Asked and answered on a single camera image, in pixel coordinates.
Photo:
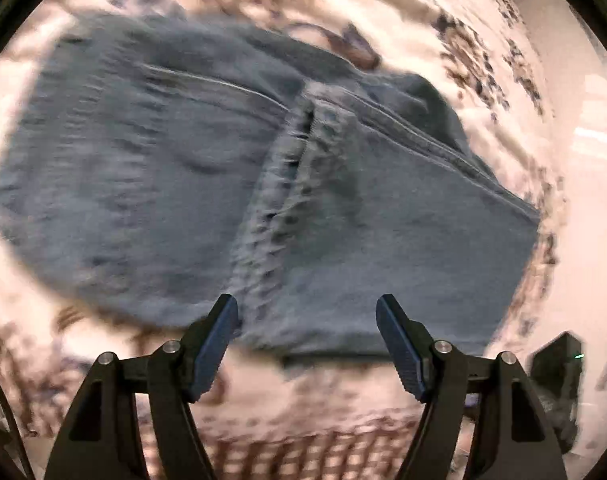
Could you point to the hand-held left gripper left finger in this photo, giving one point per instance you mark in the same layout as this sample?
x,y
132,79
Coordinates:
x,y
213,345

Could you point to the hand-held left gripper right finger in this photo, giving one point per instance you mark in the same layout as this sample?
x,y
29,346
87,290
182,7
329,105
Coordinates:
x,y
403,350

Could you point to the blue denim pants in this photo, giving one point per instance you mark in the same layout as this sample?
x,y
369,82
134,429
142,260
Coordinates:
x,y
183,185

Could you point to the floral quilt on bed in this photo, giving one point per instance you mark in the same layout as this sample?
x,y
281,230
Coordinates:
x,y
333,400

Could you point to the white headboard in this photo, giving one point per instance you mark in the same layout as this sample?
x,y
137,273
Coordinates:
x,y
596,160

